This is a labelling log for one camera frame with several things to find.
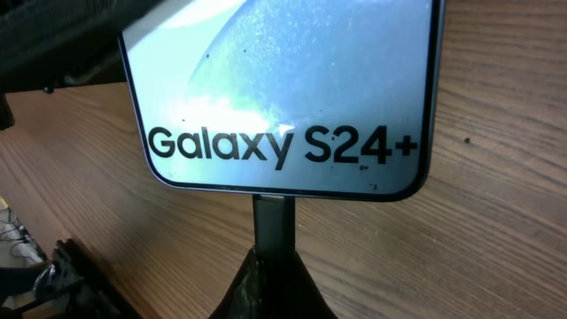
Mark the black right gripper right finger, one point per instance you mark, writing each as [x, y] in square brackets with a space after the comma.
[296, 295]

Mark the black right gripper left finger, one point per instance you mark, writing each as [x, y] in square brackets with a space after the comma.
[247, 296]

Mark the blue Galaxy smartphone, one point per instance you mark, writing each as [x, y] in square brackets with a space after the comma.
[318, 98]

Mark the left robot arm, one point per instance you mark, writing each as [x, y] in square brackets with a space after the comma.
[56, 44]

